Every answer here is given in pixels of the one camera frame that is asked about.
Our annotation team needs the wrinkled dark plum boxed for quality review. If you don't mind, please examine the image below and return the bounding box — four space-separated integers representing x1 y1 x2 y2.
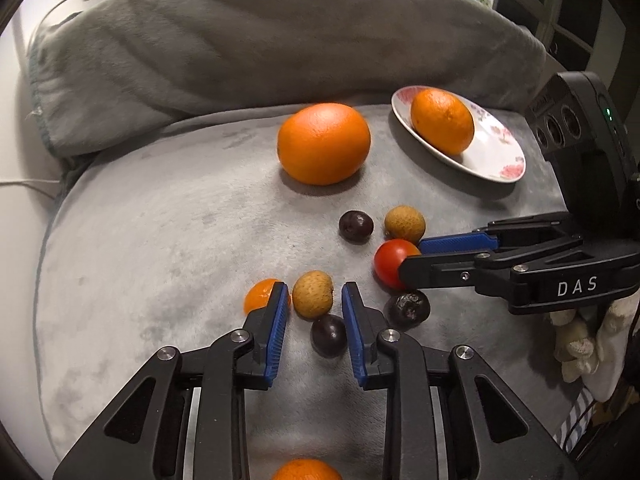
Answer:
384 290 432 330

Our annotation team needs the brown longan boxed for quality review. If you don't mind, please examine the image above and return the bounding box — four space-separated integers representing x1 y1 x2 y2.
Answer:
384 205 426 244
292 270 333 320

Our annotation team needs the red cherry tomato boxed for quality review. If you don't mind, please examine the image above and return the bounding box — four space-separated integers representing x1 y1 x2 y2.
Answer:
373 238 420 290

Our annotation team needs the small mandarin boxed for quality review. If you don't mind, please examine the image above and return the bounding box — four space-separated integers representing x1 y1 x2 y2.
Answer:
271 458 343 480

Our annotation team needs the small kumquat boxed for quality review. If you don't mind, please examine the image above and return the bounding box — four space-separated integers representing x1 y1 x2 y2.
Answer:
243 278 279 315

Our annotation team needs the large orange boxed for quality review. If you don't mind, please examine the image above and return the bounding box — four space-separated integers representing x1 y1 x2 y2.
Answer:
277 103 371 186
410 88 475 156

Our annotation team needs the white gloved right hand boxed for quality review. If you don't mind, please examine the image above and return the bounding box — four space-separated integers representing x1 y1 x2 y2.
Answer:
549 292 639 402

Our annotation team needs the large orange on plate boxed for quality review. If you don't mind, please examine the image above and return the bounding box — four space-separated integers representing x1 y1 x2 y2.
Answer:
410 88 475 156

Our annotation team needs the grey seat cushion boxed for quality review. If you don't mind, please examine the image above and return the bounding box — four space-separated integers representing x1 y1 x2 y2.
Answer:
35 104 582 479

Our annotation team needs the grey back pillow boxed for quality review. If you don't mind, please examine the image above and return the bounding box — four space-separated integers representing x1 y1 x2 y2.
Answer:
29 0 546 158

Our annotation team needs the black right camera box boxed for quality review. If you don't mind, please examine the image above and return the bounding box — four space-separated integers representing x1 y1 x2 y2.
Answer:
525 72 639 240

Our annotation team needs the white cable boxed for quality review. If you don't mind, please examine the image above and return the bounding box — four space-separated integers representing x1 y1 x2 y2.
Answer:
0 178 62 201

